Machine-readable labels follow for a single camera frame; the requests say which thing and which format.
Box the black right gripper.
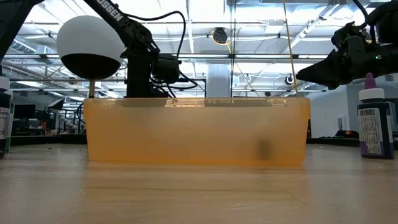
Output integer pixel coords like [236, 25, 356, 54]
[295, 34, 398, 90]

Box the translucent orange plastic bin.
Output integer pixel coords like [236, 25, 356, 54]
[83, 96, 311, 166]

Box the small silver cylinder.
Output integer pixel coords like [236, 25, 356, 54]
[356, 73, 396, 160]

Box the black food coloring bottle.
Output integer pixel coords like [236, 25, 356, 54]
[0, 76, 13, 159]

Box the white globe table lamp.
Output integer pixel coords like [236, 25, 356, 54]
[56, 15, 126, 99]

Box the white building column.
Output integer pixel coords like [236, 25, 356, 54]
[206, 63, 233, 99]

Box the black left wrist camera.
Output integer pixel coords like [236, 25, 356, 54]
[152, 53, 182, 83]

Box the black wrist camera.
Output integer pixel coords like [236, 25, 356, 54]
[152, 53, 182, 83]
[331, 20, 358, 50]

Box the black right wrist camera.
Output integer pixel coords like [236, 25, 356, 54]
[331, 20, 358, 50]

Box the yellow hanging cable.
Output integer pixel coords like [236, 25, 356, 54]
[282, 0, 299, 98]

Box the black metal frame stand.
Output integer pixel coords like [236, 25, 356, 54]
[180, 77, 208, 98]

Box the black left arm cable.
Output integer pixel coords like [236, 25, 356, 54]
[123, 10, 200, 99]

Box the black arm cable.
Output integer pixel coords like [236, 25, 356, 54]
[123, 10, 200, 99]
[351, 0, 373, 30]

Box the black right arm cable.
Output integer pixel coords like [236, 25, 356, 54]
[351, 0, 373, 30]

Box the black lamp cable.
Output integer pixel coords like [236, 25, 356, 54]
[75, 101, 87, 126]

